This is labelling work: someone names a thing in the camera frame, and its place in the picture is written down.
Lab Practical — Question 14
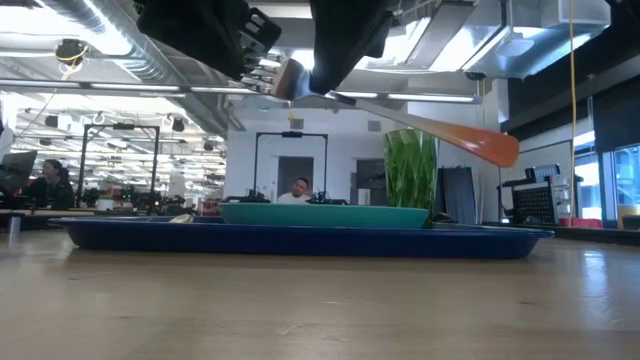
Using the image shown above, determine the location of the red bin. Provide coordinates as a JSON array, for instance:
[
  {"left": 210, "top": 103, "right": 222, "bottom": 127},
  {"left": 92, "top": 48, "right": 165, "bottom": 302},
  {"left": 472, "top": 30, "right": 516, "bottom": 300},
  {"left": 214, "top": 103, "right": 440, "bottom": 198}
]
[{"left": 558, "top": 217, "right": 605, "bottom": 230}]

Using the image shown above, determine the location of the grey metal table leg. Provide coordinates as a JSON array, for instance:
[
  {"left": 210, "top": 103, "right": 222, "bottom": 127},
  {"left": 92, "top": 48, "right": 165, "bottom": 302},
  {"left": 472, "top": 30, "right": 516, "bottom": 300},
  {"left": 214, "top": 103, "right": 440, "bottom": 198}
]
[{"left": 6, "top": 213, "right": 23, "bottom": 249}]

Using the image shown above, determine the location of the yellow hanging power cable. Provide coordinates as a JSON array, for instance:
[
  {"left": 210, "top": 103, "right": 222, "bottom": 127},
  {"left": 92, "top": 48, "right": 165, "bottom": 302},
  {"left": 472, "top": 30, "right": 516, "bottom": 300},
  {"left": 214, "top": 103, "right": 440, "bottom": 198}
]
[{"left": 567, "top": 0, "right": 579, "bottom": 227}]

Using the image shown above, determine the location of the teal plastic plate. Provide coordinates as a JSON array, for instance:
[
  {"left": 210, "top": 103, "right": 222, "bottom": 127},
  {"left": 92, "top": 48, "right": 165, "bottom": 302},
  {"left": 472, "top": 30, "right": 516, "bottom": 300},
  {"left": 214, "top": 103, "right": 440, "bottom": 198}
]
[{"left": 218, "top": 202, "right": 430, "bottom": 231}]

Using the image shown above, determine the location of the blue plastic tray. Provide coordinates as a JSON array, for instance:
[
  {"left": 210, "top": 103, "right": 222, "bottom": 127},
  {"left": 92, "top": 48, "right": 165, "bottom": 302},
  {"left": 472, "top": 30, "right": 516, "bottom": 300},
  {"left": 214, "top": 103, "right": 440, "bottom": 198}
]
[{"left": 48, "top": 215, "right": 555, "bottom": 260}]

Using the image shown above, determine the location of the black ceiling cable reel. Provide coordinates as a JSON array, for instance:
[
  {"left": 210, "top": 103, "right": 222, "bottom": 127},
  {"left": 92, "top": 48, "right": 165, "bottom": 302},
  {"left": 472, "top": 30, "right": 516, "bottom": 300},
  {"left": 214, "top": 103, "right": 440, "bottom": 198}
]
[{"left": 53, "top": 38, "right": 89, "bottom": 67}]

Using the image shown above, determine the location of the black perforated cart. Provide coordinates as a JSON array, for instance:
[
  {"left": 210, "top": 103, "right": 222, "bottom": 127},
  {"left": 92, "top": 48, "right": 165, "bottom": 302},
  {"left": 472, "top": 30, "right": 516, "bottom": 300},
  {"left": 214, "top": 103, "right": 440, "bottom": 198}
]
[{"left": 498, "top": 163, "right": 584, "bottom": 226}]

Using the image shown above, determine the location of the long ceiling light strip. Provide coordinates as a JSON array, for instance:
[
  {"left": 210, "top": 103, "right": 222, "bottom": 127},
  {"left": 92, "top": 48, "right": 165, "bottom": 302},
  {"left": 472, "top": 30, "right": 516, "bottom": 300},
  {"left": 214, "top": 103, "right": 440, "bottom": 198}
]
[{"left": 0, "top": 77, "right": 482, "bottom": 105}]

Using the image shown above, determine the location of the grey fabric panel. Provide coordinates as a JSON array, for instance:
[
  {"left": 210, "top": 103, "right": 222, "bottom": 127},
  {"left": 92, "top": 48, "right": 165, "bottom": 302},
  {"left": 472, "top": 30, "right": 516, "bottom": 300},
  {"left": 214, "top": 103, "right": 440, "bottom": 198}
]
[{"left": 437, "top": 167, "right": 478, "bottom": 225}]

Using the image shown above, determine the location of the white board panel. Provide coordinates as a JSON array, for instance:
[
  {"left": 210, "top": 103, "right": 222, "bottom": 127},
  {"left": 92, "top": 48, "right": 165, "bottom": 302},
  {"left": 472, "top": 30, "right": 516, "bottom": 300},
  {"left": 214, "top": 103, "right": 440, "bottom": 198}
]
[{"left": 498, "top": 139, "right": 574, "bottom": 224}]

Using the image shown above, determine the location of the person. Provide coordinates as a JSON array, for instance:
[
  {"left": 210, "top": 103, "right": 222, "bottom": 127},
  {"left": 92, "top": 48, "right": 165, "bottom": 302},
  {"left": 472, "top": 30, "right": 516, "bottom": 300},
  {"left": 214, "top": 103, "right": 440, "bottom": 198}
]
[
  {"left": 276, "top": 176, "right": 312, "bottom": 205},
  {"left": 20, "top": 158, "right": 76, "bottom": 211}
]

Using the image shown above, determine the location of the orange-handled metal fork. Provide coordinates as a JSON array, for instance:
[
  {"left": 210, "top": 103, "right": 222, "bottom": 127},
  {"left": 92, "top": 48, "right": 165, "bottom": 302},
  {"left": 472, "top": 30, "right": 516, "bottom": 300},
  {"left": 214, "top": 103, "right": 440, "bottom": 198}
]
[{"left": 239, "top": 53, "right": 521, "bottom": 169}]

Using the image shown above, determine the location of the black computer monitor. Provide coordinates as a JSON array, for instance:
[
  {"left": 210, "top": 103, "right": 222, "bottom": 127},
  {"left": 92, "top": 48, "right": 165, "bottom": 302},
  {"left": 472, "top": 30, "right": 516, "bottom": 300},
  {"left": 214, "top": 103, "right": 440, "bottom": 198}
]
[{"left": 0, "top": 149, "right": 39, "bottom": 192}]

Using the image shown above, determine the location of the green translucent cup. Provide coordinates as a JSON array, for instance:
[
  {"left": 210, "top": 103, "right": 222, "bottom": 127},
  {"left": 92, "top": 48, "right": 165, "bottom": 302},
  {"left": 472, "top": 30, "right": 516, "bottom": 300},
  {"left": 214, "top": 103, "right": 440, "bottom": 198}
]
[{"left": 383, "top": 128, "right": 441, "bottom": 227}]

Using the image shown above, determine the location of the black gantry frame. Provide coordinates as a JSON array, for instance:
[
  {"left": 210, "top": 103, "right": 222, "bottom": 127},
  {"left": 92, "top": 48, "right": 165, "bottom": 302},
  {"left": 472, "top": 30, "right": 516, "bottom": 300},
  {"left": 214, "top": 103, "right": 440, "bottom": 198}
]
[
  {"left": 78, "top": 123, "right": 162, "bottom": 214},
  {"left": 252, "top": 130, "right": 330, "bottom": 204}
]

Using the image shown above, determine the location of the small white pot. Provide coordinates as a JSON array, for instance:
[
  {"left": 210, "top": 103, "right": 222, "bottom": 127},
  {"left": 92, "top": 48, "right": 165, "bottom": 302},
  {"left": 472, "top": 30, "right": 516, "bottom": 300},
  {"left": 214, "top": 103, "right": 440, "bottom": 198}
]
[{"left": 94, "top": 192, "right": 118, "bottom": 212}]

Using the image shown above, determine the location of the silver ventilation duct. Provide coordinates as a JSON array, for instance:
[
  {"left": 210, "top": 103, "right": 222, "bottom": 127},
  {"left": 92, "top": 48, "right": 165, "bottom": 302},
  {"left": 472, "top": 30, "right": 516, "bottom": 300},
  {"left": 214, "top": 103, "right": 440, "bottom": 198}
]
[{"left": 39, "top": 0, "right": 232, "bottom": 137}]

